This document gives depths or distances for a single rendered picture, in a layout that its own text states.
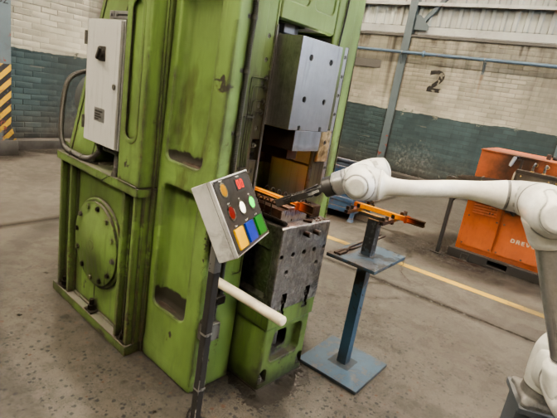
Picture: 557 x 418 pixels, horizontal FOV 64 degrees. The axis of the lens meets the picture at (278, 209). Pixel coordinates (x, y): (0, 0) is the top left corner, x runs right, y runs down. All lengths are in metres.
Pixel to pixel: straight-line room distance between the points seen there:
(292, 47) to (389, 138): 8.06
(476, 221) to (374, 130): 5.17
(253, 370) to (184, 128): 1.28
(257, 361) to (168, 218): 0.86
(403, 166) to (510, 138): 2.11
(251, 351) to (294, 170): 1.00
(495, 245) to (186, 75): 4.10
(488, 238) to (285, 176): 3.32
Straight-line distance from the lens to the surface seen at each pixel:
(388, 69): 10.13
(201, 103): 2.11
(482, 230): 5.41
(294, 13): 2.16
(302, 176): 2.46
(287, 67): 2.03
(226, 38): 1.95
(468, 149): 9.51
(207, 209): 1.53
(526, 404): 1.92
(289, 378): 2.64
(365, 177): 1.40
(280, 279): 2.18
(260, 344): 2.36
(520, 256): 5.41
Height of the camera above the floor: 1.54
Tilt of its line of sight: 15 degrees down
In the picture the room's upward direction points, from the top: 9 degrees clockwise
